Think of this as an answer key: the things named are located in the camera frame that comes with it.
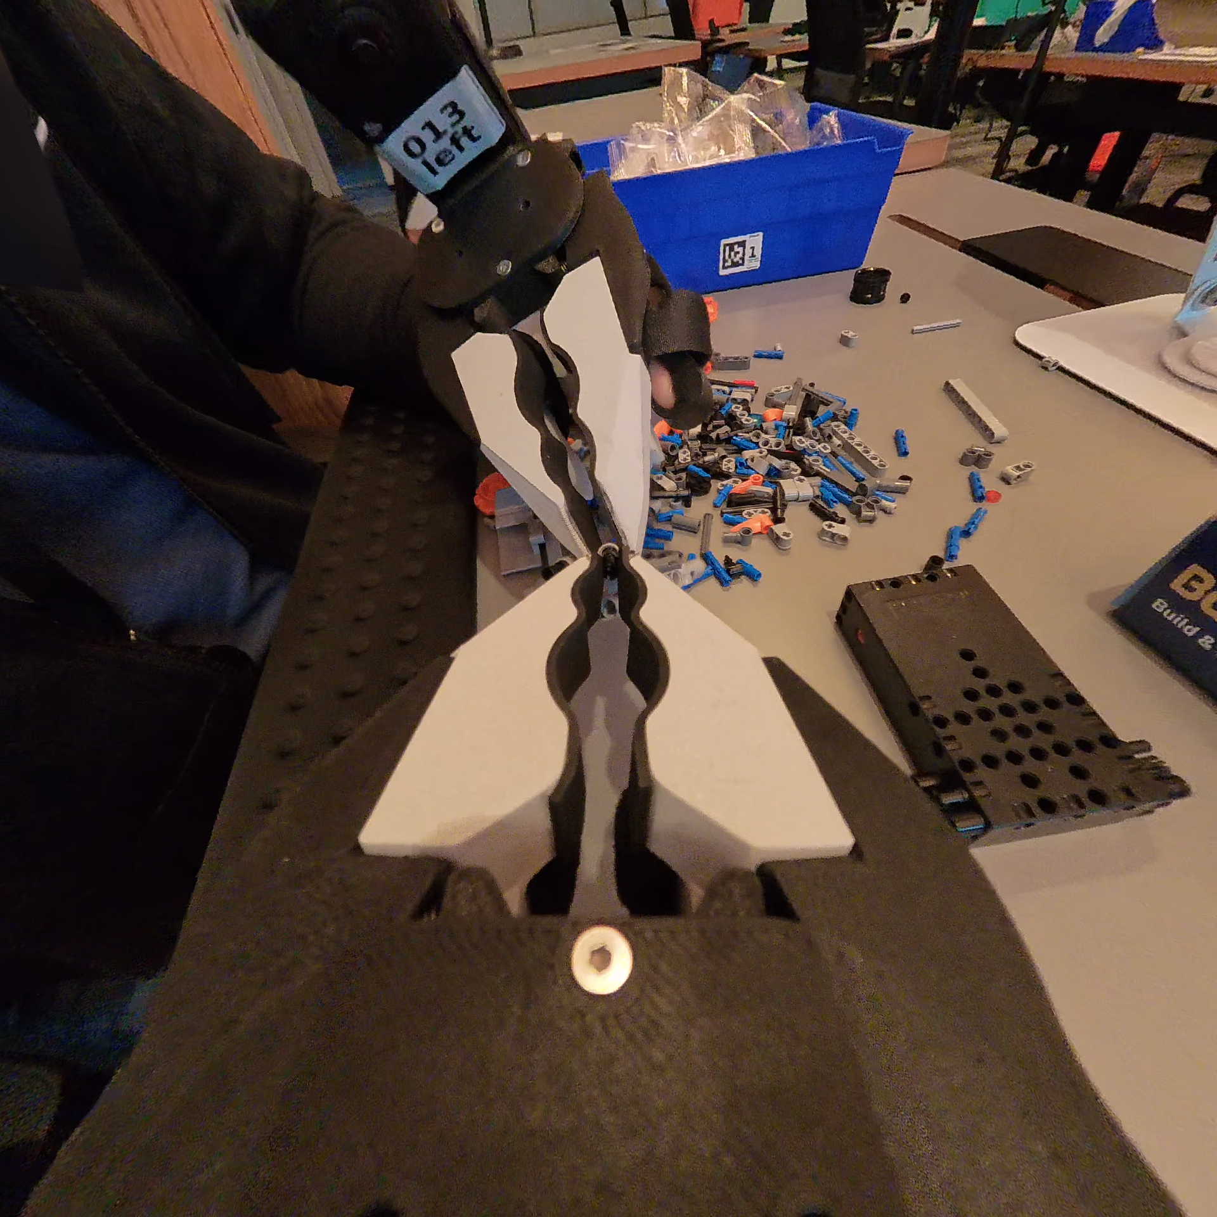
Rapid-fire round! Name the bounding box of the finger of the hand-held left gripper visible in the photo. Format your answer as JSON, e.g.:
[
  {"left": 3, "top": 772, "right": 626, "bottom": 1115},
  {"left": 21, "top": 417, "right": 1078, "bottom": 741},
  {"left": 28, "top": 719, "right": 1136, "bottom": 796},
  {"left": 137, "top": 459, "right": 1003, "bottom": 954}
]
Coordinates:
[
  {"left": 450, "top": 327, "right": 603, "bottom": 563},
  {"left": 544, "top": 254, "right": 663, "bottom": 550}
]

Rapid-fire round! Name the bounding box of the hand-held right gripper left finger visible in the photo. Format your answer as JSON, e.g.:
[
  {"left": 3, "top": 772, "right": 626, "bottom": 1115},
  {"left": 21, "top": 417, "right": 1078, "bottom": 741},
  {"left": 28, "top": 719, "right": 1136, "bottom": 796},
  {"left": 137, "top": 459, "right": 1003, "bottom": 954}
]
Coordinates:
[{"left": 358, "top": 557, "right": 597, "bottom": 915}]

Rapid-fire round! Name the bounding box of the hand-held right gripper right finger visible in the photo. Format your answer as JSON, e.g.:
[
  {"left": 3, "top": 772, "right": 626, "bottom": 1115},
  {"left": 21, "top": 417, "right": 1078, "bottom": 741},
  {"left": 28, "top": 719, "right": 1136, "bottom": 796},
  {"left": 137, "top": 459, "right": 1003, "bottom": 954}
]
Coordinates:
[{"left": 621, "top": 557, "right": 858, "bottom": 908}]

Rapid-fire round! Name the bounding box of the pile of small building pieces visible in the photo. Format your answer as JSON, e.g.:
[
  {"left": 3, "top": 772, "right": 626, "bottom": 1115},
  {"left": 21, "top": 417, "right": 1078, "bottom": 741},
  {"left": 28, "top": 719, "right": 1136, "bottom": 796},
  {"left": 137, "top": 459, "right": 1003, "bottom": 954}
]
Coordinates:
[{"left": 645, "top": 344, "right": 916, "bottom": 588}]

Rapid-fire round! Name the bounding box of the black perforated hub box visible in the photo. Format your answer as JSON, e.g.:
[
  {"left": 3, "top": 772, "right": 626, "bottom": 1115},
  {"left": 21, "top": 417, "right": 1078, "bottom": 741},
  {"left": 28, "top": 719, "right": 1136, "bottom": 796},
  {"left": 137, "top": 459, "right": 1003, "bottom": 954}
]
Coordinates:
[{"left": 835, "top": 560, "right": 1193, "bottom": 845}]

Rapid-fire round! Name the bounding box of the person's left forearm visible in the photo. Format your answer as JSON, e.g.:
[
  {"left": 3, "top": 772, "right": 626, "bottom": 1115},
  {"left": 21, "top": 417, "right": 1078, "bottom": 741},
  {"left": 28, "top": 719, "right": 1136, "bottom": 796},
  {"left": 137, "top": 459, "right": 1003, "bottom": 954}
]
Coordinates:
[{"left": 38, "top": 0, "right": 448, "bottom": 380}]

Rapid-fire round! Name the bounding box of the wooden-edged desk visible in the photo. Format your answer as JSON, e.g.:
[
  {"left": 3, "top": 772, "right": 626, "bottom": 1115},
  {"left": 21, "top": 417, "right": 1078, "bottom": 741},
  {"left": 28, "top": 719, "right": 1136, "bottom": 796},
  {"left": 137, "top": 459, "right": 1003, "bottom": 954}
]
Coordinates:
[{"left": 494, "top": 36, "right": 706, "bottom": 96}]

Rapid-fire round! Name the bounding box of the pile of clear plastic bags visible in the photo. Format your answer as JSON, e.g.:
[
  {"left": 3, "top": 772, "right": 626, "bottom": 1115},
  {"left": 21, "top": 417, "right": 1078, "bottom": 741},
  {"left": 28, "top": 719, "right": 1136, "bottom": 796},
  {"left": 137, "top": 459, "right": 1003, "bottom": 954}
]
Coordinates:
[{"left": 609, "top": 65, "right": 847, "bottom": 182}]

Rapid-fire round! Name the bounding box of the blue tagged parts bin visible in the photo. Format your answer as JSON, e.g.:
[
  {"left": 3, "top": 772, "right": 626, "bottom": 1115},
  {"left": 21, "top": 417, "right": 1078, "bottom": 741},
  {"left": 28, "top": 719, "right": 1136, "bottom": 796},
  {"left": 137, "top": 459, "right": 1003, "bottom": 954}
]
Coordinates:
[{"left": 576, "top": 102, "right": 915, "bottom": 295}]

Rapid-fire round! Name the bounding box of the long grey beam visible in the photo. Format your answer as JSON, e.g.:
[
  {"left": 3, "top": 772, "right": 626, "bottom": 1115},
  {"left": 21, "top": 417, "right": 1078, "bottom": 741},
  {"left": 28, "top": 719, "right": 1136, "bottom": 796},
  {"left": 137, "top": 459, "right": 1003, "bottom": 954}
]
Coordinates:
[{"left": 944, "top": 377, "right": 1012, "bottom": 444}]

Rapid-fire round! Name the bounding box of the person's blue shirt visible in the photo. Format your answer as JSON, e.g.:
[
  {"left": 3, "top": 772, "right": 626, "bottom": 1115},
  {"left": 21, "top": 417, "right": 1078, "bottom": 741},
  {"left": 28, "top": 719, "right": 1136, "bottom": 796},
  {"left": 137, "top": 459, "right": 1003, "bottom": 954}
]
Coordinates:
[{"left": 0, "top": 379, "right": 292, "bottom": 666}]

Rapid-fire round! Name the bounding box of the dark blue robot kit box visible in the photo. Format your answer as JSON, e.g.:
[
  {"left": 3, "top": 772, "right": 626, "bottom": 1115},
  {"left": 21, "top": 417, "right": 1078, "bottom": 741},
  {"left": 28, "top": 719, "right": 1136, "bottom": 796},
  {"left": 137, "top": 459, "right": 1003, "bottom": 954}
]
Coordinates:
[{"left": 1110, "top": 515, "right": 1217, "bottom": 706}]

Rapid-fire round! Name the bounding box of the white book stand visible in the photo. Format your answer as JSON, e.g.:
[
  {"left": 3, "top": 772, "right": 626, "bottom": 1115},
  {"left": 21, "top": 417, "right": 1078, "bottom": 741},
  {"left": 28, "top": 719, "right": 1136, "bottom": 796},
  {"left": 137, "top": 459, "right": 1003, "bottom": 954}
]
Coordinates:
[{"left": 1016, "top": 289, "right": 1217, "bottom": 451}]

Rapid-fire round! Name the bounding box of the wooden desk with black legs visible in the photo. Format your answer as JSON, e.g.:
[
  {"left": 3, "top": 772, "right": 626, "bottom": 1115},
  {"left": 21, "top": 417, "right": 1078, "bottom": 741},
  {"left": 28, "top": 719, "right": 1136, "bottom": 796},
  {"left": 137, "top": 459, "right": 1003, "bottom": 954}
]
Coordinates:
[{"left": 951, "top": 41, "right": 1217, "bottom": 214}]

